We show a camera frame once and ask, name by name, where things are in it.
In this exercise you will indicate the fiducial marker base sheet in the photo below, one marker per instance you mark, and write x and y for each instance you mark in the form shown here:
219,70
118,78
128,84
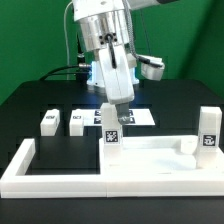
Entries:
138,117

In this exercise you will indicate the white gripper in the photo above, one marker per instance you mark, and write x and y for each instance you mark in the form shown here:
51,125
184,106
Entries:
117,81

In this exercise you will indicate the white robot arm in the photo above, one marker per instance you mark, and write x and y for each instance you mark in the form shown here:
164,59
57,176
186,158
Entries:
107,31

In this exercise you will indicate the white U-shaped obstacle frame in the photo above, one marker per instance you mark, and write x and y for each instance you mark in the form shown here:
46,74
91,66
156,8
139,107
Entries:
16,183

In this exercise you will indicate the white desk top tray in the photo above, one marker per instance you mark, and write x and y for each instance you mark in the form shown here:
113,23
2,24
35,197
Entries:
155,155

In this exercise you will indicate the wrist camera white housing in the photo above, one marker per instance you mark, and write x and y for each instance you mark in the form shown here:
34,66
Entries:
152,68

